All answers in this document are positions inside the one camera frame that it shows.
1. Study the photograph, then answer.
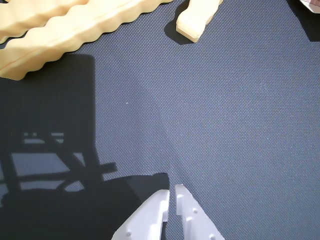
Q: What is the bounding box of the red fries carton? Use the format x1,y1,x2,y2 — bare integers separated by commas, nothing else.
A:
298,0,320,14

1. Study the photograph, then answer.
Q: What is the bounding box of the yellow crinkle fry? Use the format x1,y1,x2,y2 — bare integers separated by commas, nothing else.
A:
175,0,225,42
0,0,175,81
0,0,90,44

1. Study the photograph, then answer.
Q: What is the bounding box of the dark grey mat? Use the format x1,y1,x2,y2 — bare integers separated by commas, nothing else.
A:
0,0,320,240

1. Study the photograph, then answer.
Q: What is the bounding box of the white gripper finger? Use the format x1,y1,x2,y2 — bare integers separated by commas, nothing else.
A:
111,189,170,240
174,184,226,240

